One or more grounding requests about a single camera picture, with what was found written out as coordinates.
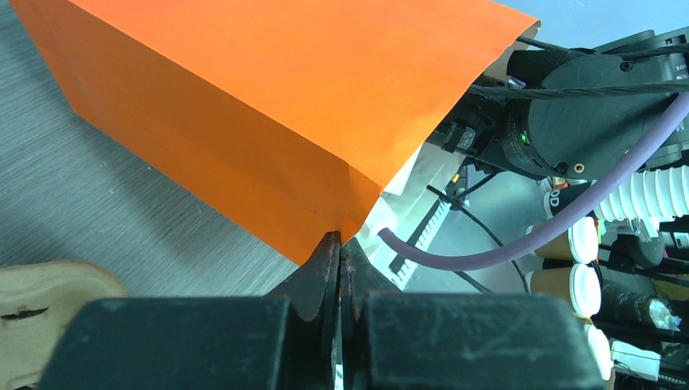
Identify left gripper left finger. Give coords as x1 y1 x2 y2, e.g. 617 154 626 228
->
267 232 341 389

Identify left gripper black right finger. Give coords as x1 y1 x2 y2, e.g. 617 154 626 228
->
340 238 400 389

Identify orange paper bag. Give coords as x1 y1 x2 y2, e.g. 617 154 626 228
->
11 1 538 264

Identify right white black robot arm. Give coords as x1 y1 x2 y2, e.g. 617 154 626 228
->
428 28 688 180

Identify stacked spare paper cups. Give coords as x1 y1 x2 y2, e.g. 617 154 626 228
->
526 216 613 382

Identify brown pulp cup carrier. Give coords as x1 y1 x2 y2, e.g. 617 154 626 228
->
1 260 127 389

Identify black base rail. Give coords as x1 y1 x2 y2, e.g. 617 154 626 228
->
388 200 450 291

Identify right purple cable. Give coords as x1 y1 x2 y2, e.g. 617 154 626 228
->
377 91 689 272

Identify white corrugated hose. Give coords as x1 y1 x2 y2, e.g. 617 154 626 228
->
591 165 689 223

